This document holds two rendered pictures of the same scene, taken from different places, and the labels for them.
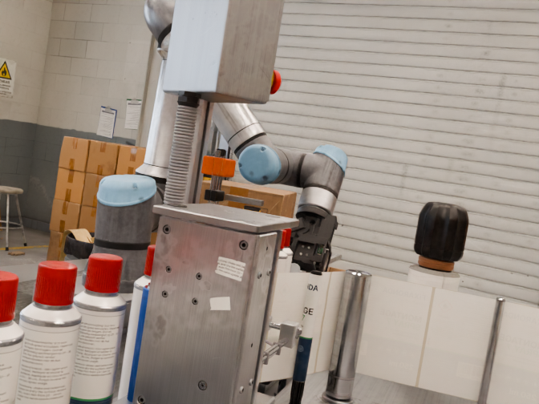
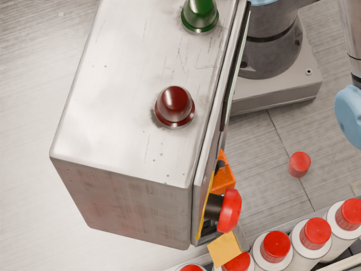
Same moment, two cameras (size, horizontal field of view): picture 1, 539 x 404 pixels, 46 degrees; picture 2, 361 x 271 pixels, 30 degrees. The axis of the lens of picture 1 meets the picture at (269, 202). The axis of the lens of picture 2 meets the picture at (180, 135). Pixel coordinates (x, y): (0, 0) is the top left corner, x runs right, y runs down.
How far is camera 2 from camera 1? 112 cm
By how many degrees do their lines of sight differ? 73
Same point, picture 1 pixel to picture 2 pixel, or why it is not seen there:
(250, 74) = (143, 233)
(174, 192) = not seen: hidden behind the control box
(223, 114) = (341, 14)
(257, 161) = (351, 125)
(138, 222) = (257, 20)
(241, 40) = (110, 212)
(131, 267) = (248, 55)
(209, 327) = not seen: outside the picture
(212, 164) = not seen: hidden behind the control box
